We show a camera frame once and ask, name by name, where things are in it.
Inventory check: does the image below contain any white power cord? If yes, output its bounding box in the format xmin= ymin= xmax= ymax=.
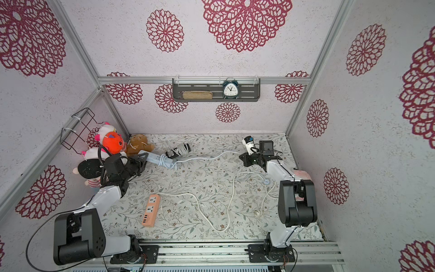
xmin=157 ymin=169 xmax=284 ymax=234

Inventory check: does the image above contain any striped black white object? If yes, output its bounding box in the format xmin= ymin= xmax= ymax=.
xmin=165 ymin=143 xmax=191 ymax=159

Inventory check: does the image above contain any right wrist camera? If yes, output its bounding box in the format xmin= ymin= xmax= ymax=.
xmin=242 ymin=136 xmax=258 ymax=155

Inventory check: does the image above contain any black faced striped plush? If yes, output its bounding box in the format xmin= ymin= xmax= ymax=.
xmin=72 ymin=147 xmax=102 ymax=188

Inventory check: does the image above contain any white pink plush toy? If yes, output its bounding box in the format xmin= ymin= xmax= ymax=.
xmin=95 ymin=122 xmax=117 ymax=145

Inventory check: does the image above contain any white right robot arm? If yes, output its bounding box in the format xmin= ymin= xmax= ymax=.
xmin=239 ymin=136 xmax=318 ymax=249

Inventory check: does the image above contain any orange power strip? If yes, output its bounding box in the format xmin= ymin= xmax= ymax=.
xmin=141 ymin=194 xmax=160 ymax=227

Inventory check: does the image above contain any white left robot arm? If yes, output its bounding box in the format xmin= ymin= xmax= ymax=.
xmin=53 ymin=151 xmax=148 ymax=265

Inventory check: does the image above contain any pink frog plush toy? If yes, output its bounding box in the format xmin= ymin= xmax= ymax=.
xmin=294 ymin=170 xmax=311 ymax=201

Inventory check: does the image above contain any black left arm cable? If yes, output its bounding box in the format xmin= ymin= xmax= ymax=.
xmin=25 ymin=212 xmax=89 ymax=272

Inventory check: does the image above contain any brown teddy bear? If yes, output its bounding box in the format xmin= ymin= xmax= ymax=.
xmin=126 ymin=134 xmax=155 ymax=156

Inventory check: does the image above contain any tan pouch on shelf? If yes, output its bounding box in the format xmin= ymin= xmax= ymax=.
xmin=182 ymin=91 xmax=213 ymax=100

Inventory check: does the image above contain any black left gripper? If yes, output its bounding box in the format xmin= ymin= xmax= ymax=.
xmin=121 ymin=152 xmax=147 ymax=180

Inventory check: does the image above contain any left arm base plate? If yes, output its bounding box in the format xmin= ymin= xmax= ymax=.
xmin=110 ymin=245 xmax=160 ymax=265

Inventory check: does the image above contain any light blue power strip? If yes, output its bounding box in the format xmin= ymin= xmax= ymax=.
xmin=138 ymin=150 xmax=175 ymax=169

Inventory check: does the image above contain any orange plush toy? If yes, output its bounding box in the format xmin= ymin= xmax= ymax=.
xmin=102 ymin=131 xmax=126 ymax=154

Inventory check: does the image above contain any grey wall shelf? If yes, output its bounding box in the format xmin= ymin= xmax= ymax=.
xmin=172 ymin=78 xmax=261 ymax=102

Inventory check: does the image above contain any teal alarm clock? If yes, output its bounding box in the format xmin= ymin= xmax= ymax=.
xmin=223 ymin=80 xmax=240 ymax=99

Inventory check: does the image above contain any black wire basket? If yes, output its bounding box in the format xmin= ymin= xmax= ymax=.
xmin=60 ymin=107 xmax=101 ymax=155

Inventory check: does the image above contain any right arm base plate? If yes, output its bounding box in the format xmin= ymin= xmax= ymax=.
xmin=245 ymin=244 xmax=296 ymax=263

